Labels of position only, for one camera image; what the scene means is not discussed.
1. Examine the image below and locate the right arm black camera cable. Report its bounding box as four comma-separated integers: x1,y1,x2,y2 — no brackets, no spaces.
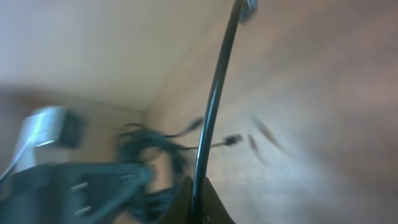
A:
190,0,245,224

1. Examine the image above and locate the black cable bundle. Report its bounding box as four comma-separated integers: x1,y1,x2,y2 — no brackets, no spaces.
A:
116,116,245,222

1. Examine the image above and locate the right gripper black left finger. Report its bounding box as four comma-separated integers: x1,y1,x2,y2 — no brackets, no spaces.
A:
1,163,152,224

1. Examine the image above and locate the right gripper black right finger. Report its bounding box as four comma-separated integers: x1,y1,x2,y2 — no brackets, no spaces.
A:
158,175,237,224

